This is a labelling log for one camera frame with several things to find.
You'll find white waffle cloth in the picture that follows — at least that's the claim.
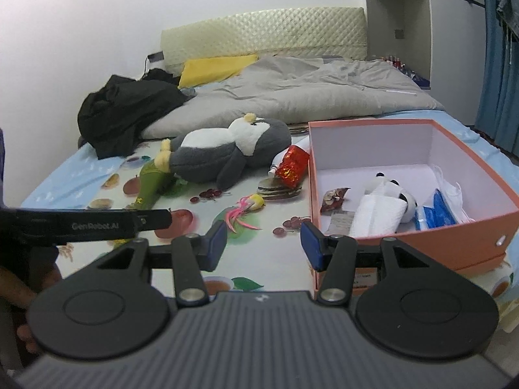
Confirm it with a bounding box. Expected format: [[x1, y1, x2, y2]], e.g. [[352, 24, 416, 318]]
[[348, 193, 406, 239]]

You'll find blue surgical face mask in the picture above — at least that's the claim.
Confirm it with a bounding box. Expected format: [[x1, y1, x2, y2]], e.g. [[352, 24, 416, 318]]
[[431, 165, 474, 224]]

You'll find left hand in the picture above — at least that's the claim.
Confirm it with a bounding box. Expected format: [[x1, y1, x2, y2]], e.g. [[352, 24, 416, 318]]
[[1, 264, 63, 355]]

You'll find red snack packet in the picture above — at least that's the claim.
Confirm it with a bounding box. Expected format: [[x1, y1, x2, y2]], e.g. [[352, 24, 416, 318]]
[[319, 187, 350, 215]]

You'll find panda plush toy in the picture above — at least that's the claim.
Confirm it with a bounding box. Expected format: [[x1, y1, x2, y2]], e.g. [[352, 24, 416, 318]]
[[364, 172, 417, 224]]

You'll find green plush massage stick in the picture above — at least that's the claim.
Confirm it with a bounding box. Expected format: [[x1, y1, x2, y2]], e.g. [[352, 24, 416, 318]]
[[122, 160, 177, 211]]

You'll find grey white penguin plush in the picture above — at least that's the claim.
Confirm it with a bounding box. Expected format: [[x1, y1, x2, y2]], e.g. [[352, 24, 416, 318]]
[[154, 113, 291, 191]]

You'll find red foil wrapped bottle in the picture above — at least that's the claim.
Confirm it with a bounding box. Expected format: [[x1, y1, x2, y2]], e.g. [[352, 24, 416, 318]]
[[268, 136, 310, 189]]

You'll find salmon pink cardboard box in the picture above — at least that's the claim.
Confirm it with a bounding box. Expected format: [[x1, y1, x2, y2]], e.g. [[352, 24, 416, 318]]
[[307, 118, 519, 294]]

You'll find blue plastic packet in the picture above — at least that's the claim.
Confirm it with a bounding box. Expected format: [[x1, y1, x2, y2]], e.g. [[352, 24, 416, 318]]
[[414, 189, 458, 231]]

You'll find black clothing pile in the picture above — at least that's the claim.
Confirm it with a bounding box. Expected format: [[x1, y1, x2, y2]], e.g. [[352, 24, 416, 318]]
[[78, 68, 194, 160]]

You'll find grey duvet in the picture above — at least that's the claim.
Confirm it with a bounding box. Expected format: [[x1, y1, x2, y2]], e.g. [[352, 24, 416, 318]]
[[142, 56, 443, 140]]

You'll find yellow pillow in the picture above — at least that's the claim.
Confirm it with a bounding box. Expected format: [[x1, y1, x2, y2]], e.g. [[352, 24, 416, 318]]
[[179, 54, 259, 88]]

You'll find blue curtain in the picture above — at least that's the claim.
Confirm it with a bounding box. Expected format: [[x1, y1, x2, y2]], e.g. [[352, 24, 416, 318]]
[[475, 0, 518, 156]]

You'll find cream quilted headboard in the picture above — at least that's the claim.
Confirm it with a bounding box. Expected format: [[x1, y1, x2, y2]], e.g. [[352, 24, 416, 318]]
[[160, 6, 368, 74]]

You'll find white wardrobe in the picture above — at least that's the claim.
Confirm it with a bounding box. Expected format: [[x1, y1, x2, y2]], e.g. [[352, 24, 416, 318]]
[[366, 0, 486, 125]]

